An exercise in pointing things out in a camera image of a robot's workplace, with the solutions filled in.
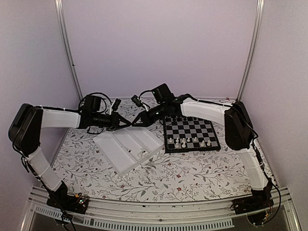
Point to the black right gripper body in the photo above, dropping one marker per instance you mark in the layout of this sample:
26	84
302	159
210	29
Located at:
162	113

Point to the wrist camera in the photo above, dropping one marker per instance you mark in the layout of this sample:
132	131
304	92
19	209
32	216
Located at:
114	106
139	103

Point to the white plastic tray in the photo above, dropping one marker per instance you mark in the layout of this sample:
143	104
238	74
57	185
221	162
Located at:
127	148

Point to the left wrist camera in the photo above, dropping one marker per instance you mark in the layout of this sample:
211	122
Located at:
114	106

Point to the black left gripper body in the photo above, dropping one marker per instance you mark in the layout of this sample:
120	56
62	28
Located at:
109	124

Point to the left aluminium frame post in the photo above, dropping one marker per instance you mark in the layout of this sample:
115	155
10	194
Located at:
64	34

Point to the black chess pieces back row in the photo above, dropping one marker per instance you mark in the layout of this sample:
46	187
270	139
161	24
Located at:
176	118

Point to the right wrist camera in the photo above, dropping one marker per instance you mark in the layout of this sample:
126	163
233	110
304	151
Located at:
139	103

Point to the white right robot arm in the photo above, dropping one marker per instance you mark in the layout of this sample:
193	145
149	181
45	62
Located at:
239	132

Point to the aluminium frame post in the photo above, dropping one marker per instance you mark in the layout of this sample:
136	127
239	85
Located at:
64	34
252	48

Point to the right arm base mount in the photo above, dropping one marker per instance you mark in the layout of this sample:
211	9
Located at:
260	202

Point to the front aluminium rail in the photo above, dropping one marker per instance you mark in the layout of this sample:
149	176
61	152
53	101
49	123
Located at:
109	215

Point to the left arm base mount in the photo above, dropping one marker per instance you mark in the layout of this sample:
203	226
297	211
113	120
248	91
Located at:
60	199

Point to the floral patterned table mat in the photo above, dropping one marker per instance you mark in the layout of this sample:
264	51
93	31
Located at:
182	177

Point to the black and silver chessboard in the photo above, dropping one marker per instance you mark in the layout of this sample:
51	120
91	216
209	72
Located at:
202	129

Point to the right aluminium frame post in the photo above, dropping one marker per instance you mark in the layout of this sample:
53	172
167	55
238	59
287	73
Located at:
252	48

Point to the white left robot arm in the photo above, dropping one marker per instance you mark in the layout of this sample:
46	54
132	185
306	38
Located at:
25	132

